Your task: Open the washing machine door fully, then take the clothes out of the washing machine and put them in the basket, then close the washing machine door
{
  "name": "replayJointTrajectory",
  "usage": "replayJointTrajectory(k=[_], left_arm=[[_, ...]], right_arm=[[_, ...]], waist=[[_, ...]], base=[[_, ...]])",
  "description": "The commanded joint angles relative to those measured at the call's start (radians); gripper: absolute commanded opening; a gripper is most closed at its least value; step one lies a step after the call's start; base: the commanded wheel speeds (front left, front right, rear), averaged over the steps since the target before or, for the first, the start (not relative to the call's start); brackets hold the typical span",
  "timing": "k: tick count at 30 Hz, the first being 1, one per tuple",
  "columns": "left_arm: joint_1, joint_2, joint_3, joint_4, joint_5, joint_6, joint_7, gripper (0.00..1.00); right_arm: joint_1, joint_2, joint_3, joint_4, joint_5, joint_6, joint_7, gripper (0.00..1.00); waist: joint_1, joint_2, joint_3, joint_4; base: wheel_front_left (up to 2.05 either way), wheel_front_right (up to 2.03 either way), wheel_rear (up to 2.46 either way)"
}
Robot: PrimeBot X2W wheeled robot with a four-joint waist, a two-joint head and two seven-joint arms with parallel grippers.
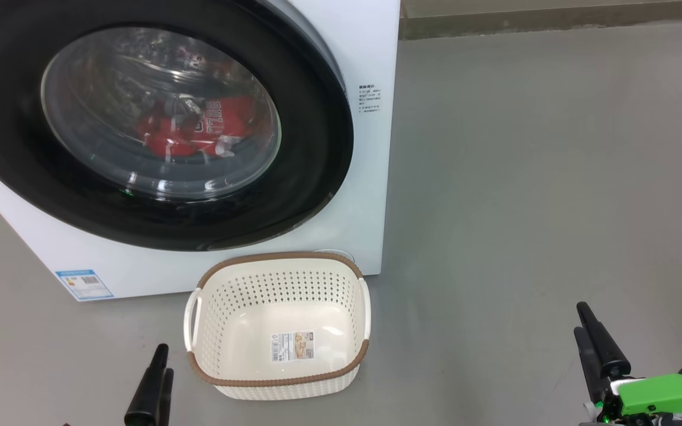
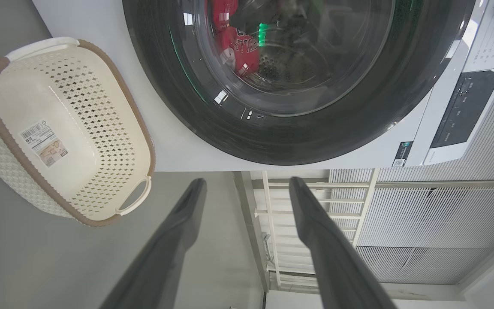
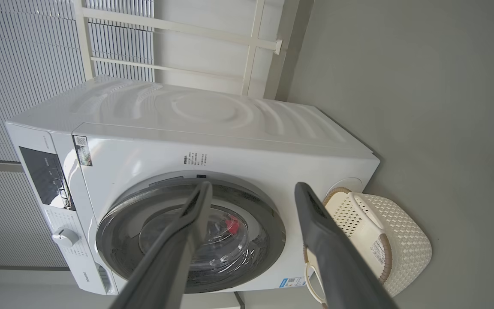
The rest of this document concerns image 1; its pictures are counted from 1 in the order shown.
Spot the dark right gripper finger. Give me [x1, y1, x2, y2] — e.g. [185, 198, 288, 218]
[577, 302, 630, 380]
[574, 327, 611, 403]

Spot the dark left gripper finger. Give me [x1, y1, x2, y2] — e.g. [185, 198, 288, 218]
[125, 343, 169, 426]
[156, 368, 174, 426]

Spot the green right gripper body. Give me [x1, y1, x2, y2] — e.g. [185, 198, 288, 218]
[581, 374, 682, 426]

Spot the red basketball jersey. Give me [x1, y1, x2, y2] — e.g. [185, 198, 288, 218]
[136, 93, 260, 159]

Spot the grey washing machine door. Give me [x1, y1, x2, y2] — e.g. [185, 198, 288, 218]
[0, 0, 355, 252]

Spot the cream basket with brown rim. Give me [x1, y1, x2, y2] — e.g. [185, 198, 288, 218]
[184, 251, 371, 401]

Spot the white front-load washing machine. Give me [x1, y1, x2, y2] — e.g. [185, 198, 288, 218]
[0, 0, 401, 302]

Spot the blue energy label sticker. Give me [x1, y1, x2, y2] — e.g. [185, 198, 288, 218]
[55, 270, 114, 301]

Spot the grey wall baseboard strip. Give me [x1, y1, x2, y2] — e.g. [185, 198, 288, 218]
[399, 7, 682, 41]

